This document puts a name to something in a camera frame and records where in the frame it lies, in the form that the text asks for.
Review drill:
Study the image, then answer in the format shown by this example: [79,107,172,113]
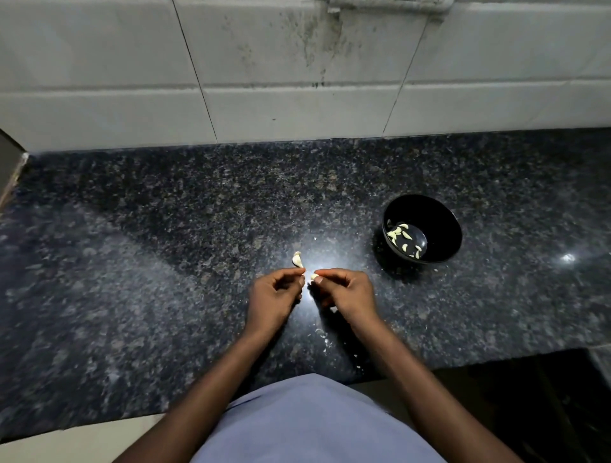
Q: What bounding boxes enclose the pile of peeled garlic cloves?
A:
[387,223,424,260]

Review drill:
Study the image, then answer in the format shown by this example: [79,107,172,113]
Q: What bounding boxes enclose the person's right hand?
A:
[308,268,383,331]

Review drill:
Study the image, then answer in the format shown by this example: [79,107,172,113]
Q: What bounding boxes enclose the black bowl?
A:
[381,194,463,265]

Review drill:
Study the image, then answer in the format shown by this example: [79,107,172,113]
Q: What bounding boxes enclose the person's left forearm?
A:
[113,329,277,463]

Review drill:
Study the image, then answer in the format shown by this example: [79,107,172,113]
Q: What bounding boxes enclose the person's left hand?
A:
[243,267,306,337]

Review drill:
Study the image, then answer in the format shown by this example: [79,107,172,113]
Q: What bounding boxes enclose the garlic peel scraps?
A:
[315,306,339,348]

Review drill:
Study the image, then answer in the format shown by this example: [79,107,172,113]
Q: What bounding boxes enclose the grey wall pipe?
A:
[327,0,455,13]

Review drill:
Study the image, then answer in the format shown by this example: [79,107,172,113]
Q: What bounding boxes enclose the light blue shirt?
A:
[190,373,447,463]

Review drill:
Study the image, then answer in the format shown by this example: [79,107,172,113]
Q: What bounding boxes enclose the person's right forearm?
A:
[351,319,524,463]

